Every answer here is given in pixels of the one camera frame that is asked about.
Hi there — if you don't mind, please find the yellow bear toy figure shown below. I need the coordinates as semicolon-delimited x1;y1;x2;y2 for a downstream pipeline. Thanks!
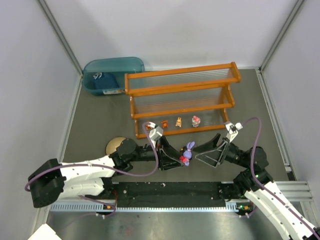
145;123;152;131

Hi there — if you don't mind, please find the black spiky toy figure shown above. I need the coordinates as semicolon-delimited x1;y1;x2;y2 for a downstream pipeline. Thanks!
180;146;188;154

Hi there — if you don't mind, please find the blue cap in bin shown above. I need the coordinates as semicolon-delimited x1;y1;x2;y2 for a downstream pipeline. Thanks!
92;72;119;90

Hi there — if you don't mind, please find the grey slotted cable duct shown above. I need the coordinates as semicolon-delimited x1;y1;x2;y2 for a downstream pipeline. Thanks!
50;201;240;213

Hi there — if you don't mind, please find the orange tiger toy figure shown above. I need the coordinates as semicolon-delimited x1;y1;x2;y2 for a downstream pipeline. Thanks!
161;120;168;128

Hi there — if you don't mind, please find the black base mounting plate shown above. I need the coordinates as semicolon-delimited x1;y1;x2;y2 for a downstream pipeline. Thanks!
84;181;265;208

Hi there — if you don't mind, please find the teal plastic bin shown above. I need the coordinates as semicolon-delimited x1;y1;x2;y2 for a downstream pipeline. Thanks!
82;56;145;96

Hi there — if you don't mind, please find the orange wooden shelf rack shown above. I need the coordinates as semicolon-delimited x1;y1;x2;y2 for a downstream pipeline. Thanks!
124;62;241;139

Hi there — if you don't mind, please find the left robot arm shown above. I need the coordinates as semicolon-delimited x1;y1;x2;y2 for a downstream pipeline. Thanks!
25;137;190;209

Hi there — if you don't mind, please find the tan rabbit toy figure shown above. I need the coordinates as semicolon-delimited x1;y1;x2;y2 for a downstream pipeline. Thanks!
175;117;182;128

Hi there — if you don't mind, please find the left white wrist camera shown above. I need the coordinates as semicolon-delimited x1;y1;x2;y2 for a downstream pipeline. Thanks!
146;121;164;141

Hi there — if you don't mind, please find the beige round bowl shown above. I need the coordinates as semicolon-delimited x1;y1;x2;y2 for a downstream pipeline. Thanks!
105;136;126;155

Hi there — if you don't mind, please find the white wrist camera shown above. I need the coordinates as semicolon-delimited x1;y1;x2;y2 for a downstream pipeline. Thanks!
224;121;243;143
146;121;164;141

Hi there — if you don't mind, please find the purple rabbit toy figure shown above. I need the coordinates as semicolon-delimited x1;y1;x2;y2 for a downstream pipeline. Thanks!
179;141;195;166

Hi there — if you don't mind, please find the pink rabbit toy figure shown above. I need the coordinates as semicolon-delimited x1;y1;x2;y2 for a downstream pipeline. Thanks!
191;115;201;128

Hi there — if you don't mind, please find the white object bottom left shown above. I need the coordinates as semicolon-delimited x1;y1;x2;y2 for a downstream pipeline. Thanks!
28;223;62;240

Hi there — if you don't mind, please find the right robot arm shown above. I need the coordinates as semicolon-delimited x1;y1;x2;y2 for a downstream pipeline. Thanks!
193;133;320;240

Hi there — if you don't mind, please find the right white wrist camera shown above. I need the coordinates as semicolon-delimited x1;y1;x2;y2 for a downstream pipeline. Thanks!
224;121;243;143

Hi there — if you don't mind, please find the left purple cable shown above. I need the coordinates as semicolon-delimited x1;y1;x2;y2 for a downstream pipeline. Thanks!
24;121;161;218

